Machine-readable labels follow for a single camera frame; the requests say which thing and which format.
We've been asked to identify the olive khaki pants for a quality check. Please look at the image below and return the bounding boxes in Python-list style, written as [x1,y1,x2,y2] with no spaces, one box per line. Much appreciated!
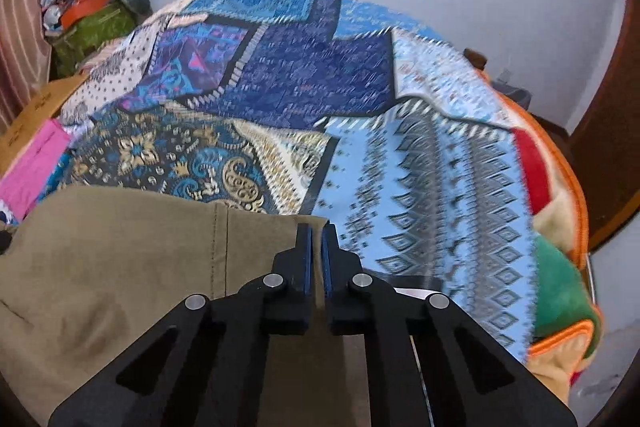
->
[0,184,372,427]

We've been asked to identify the orange fleece blanket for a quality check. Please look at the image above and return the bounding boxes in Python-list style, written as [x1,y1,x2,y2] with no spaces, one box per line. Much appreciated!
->
[500,95,603,402]

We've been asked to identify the pink folded garment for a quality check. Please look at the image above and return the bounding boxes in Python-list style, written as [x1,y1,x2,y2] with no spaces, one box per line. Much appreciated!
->
[1,119,70,222]

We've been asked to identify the wooden door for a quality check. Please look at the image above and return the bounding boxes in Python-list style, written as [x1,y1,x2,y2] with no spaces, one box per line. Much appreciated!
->
[570,0,639,249]

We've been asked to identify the blue patchwork bed sheet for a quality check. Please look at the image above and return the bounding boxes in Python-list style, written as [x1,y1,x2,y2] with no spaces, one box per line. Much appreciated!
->
[48,0,537,360]

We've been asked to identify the brown cardboard box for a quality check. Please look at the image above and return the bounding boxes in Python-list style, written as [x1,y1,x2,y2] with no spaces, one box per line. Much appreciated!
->
[1,74,88,174]

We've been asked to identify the green storage bag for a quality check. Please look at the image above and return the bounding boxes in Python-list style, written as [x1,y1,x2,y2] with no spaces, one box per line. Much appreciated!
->
[46,2,137,78]

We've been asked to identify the striped pink curtain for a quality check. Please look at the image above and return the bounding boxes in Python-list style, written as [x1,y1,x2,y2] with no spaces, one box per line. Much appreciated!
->
[1,0,51,131]

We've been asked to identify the orange box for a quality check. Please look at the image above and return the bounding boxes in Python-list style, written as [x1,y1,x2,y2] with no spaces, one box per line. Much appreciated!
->
[60,0,110,30]

